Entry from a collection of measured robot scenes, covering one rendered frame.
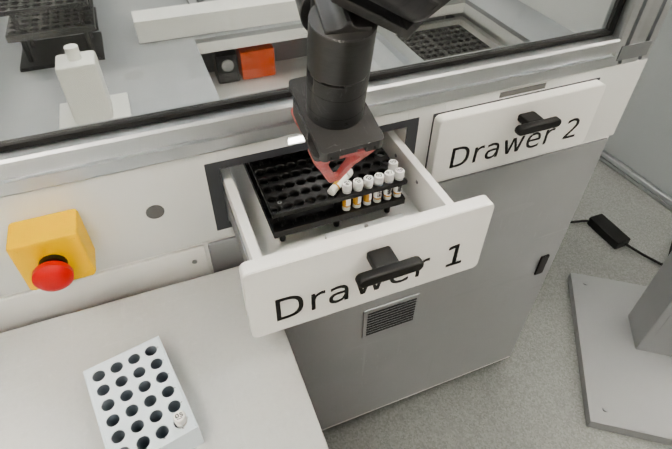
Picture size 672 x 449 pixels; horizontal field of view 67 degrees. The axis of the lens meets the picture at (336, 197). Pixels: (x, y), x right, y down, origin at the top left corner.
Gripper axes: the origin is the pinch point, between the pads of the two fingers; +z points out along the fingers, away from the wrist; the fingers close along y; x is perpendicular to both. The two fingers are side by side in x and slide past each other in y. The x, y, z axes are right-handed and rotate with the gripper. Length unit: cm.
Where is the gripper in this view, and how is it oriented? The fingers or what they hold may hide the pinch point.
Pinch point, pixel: (329, 164)
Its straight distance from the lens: 57.4
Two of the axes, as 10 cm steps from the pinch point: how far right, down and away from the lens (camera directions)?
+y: -3.6, -7.9, 5.0
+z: -0.7, 5.6, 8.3
